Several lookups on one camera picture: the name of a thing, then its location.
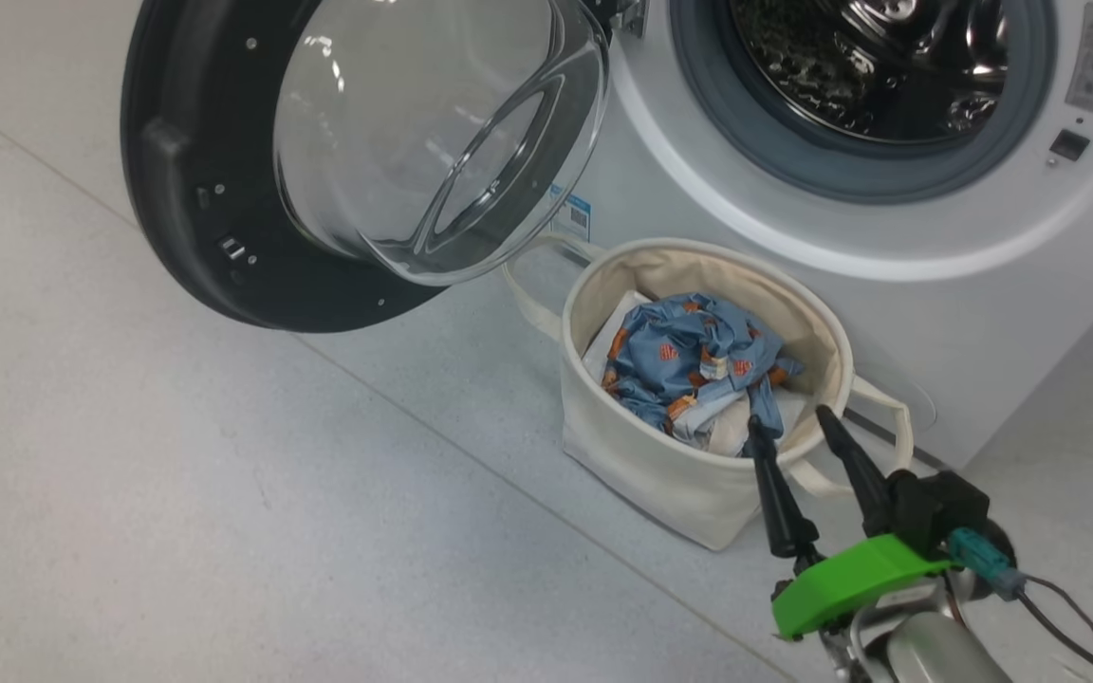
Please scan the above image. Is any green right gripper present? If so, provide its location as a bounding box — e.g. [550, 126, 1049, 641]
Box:
[747, 404, 954, 683]

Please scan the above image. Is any blue orange patterned garment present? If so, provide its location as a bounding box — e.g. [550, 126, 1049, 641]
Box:
[601, 291, 806, 448]

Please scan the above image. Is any black round glass washer door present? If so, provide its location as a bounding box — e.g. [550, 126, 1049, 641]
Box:
[119, 0, 615, 334]

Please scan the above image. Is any cream canvas laundry basket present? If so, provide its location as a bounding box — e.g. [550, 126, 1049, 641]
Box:
[503, 236, 917, 552]

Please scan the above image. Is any white front-load washing machine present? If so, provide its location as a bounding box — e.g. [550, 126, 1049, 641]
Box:
[546, 0, 1093, 471]

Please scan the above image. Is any stainless steel washing machine drum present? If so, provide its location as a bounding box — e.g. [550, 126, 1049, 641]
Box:
[726, 0, 1032, 145]

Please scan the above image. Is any metal door hinge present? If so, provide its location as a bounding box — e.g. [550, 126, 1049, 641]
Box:
[607, 0, 648, 40]

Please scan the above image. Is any white folded sheet liner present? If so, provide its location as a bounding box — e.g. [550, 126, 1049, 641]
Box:
[582, 288, 809, 459]

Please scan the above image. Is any blue energy label sticker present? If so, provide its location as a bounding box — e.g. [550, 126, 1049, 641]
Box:
[550, 186, 594, 244]

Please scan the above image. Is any teal cable connector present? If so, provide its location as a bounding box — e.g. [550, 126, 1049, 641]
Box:
[946, 527, 1023, 601]

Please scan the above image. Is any thin right gripper cable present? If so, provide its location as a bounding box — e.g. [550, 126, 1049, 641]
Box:
[1015, 573, 1093, 683]

